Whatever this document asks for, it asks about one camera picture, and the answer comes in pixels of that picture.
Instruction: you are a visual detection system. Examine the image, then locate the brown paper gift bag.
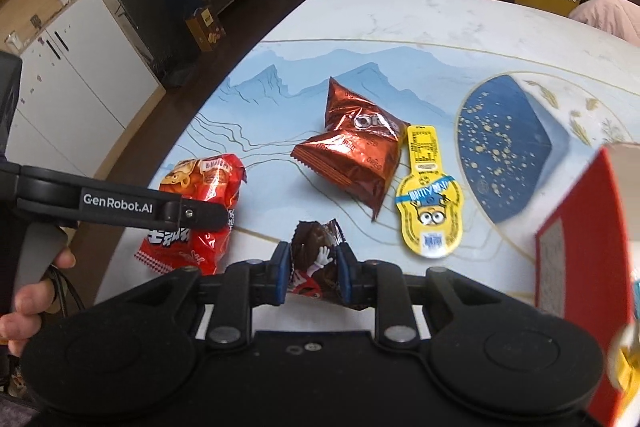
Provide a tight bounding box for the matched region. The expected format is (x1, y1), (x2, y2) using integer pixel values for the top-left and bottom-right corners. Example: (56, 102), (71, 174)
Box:
(186, 8), (226, 52)

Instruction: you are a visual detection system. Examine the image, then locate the red cardboard storage box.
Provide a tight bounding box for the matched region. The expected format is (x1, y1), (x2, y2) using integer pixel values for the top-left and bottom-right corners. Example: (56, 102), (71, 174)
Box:
(536, 143), (639, 426)

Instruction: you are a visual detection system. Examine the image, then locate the pink cloth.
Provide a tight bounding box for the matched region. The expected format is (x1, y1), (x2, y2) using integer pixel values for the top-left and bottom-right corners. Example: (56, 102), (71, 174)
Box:
(568, 0), (640, 48)

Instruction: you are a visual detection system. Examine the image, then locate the person's left hand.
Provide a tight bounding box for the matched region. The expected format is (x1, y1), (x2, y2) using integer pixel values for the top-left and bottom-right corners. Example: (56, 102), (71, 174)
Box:
(0, 277), (60, 358)

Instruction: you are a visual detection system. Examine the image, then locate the white cabinet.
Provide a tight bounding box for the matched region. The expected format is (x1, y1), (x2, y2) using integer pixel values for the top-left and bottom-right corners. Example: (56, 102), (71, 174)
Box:
(6, 0), (165, 179)

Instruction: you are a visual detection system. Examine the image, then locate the yellow minion snack pack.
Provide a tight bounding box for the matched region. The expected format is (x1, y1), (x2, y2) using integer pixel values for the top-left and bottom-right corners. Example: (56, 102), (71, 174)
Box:
(395, 126), (464, 259)

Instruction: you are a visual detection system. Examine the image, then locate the red-brown foil Oreo bag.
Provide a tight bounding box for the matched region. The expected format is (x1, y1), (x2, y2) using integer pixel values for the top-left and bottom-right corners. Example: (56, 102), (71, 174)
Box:
(291, 78), (409, 218)

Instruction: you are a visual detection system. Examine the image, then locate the dark brown chocolate candy bag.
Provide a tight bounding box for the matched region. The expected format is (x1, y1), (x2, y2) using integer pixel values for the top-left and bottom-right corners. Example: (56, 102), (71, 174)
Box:
(288, 219), (345, 303)

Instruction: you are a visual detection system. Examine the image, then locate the red Korean noodle snack bag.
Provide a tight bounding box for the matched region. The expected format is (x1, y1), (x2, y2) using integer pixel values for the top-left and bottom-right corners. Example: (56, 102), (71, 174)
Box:
(134, 154), (246, 275)

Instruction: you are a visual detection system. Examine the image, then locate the yellow packet in box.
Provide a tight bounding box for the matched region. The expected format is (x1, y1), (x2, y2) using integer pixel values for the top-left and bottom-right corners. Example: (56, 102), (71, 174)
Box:
(608, 322), (639, 399)

